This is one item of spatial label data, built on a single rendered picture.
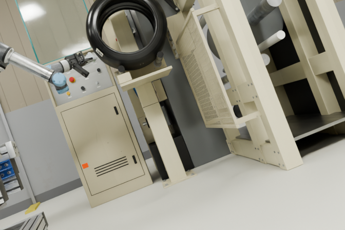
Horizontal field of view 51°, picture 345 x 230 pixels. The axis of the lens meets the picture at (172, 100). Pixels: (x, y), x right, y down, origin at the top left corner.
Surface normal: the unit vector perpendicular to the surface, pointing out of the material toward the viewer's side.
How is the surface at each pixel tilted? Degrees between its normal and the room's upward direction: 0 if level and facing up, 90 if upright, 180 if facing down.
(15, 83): 90
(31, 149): 90
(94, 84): 90
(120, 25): 90
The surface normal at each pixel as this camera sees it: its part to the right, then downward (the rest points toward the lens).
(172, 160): 0.09, -0.07
